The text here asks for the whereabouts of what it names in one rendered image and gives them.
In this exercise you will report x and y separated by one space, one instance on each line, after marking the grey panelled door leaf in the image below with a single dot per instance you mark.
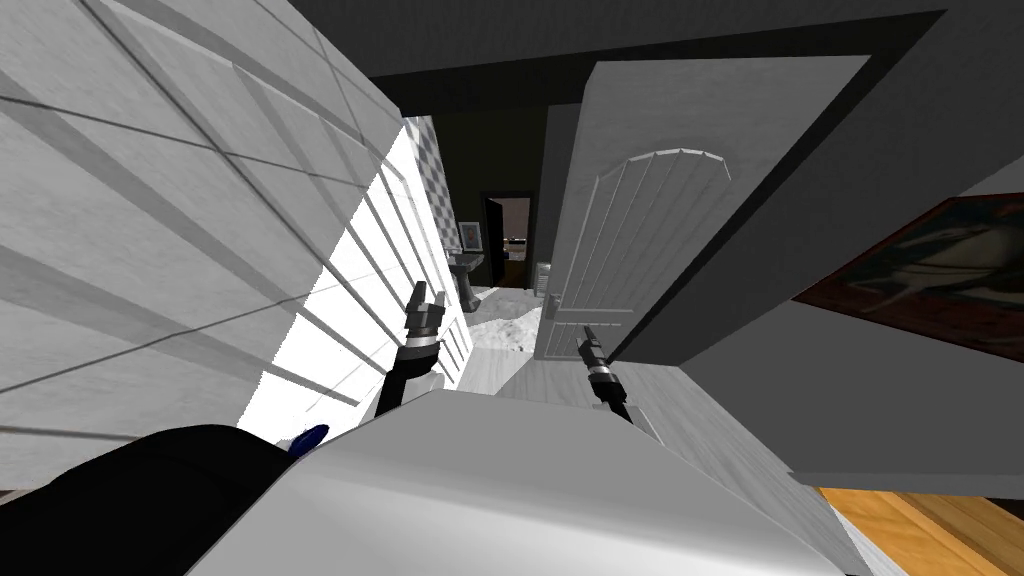
664 216

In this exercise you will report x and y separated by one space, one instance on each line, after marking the grey pedestal sink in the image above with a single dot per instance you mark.
466 280

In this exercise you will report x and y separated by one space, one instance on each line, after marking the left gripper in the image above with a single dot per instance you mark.
422 324

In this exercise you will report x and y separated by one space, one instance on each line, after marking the dark framed wall picture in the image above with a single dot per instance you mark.
936 272

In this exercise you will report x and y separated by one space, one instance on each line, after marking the small framed wall picture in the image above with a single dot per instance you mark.
470 237

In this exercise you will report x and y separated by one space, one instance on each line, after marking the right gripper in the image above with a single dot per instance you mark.
593 355

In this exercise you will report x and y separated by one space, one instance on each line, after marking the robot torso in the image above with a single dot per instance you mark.
512 496

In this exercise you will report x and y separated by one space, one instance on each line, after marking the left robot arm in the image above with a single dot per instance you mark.
136 512

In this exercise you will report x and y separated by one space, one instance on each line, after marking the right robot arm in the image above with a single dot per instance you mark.
608 390

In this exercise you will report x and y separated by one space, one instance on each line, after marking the dark open doorway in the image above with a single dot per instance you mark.
512 240

